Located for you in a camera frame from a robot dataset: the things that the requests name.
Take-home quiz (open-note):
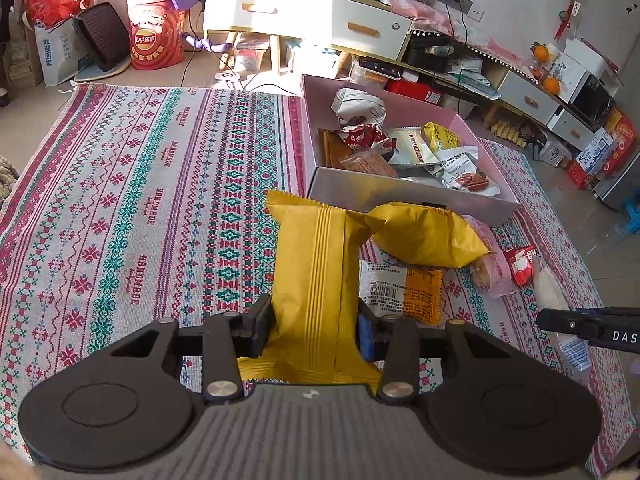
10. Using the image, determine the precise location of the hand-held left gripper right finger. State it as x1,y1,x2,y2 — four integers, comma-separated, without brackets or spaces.
356,299,511,403

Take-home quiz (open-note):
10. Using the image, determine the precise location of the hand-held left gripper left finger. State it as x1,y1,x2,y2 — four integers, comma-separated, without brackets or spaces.
102,294,275,403

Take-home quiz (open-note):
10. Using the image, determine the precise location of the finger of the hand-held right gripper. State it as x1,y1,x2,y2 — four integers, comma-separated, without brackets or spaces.
536,308,608,345

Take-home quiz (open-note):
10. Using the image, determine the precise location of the clear blue bread packet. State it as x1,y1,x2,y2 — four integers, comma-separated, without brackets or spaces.
532,265,593,372

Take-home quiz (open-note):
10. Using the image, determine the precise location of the tall mustard snack packet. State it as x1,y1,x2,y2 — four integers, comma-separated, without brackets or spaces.
235,189,386,386

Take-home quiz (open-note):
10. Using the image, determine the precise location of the pink cardboard box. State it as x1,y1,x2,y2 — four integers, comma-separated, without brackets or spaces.
300,74,521,228

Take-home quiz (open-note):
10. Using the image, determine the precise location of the clear orange snack packet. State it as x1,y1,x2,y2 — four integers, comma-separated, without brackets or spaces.
339,151,399,179

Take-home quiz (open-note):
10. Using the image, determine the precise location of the white red-label snack packet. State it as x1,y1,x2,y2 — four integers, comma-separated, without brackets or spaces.
387,127,441,166

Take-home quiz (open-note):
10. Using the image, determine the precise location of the red snack packet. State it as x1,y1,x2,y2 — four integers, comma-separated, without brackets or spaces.
337,124,398,155
502,244,540,287

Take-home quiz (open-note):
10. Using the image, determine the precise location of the bright yellow snack packet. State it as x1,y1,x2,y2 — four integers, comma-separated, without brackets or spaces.
421,121,462,154

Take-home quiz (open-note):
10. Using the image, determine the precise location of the white and orange snack packet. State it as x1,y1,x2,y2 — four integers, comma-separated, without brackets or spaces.
359,260,445,326

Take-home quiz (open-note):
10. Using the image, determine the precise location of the pink biscuit packet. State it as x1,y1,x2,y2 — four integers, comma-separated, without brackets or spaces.
462,215,516,300

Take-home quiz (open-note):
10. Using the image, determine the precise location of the wide mustard snack packet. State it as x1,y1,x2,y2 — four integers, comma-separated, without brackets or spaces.
365,201,491,268

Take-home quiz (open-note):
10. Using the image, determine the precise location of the blue plastic stool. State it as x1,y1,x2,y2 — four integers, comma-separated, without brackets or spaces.
617,200,640,233

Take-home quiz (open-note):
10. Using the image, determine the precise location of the white green nut packet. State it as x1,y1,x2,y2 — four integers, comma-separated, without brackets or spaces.
440,152,501,197
400,146,480,187

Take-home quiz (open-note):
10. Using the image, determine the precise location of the blue and white carton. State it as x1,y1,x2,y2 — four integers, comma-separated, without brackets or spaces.
575,127,616,171

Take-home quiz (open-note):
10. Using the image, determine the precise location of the patterned woven mat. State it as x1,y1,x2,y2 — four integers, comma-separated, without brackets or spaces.
0,82,636,480

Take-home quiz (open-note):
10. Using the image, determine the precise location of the brown snack packet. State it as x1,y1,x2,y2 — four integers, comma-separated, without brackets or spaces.
317,128,351,168

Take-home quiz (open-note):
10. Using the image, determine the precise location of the large red carton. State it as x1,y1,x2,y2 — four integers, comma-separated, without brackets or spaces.
565,110,640,191

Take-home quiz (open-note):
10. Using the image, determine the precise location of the yellow ribbed object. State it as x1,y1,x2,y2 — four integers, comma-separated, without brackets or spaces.
490,105,531,148

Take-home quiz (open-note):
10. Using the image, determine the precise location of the white microwave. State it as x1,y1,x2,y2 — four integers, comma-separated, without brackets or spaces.
557,39,626,121

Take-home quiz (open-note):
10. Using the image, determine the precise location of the low white drawer cabinet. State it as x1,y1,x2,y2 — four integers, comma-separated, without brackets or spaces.
497,67,596,148

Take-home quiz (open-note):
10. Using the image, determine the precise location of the red box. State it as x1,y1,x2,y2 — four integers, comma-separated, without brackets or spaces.
385,79,443,106

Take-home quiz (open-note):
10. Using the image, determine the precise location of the pile of papers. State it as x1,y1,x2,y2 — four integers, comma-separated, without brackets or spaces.
447,55,501,101

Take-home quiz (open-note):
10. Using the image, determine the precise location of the black flat device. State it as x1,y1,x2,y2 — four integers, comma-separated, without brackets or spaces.
357,55,403,78

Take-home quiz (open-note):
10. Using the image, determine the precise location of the clear storage box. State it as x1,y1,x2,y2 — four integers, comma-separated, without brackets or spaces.
232,40,271,73

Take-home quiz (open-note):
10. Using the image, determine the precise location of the black box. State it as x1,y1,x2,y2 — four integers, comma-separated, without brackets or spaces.
402,42,456,72

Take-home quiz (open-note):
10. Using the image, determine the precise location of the red bucket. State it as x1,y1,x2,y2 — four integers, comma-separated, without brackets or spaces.
126,0,186,71

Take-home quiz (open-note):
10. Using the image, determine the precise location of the pink cloth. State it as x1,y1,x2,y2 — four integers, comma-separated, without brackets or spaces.
375,0,506,58

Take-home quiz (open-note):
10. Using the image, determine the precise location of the dark brown basket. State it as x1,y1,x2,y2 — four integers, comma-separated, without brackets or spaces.
74,2,132,73

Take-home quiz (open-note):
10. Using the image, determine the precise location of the white shopping bag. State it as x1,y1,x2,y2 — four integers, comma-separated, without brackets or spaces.
34,20,91,87

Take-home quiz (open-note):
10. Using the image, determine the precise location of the red plastic bag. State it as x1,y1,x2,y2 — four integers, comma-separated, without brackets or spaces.
22,0,101,28

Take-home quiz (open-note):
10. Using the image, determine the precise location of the purple handle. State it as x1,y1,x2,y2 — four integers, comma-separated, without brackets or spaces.
184,31,235,54

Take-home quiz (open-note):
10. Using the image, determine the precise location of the wall socket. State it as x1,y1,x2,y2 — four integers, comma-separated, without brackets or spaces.
430,0,486,18

